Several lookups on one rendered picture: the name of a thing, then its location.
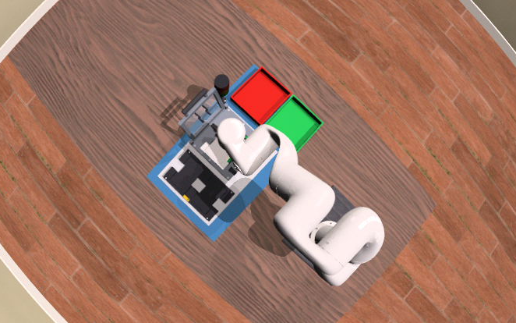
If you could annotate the green square bin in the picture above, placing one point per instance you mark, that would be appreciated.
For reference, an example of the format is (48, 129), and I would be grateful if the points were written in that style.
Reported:
(296, 121)

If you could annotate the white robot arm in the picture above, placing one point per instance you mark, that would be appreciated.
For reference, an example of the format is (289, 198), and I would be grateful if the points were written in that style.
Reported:
(308, 198)

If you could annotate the red bin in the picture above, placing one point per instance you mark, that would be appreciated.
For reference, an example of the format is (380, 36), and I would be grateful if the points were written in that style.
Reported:
(261, 96)

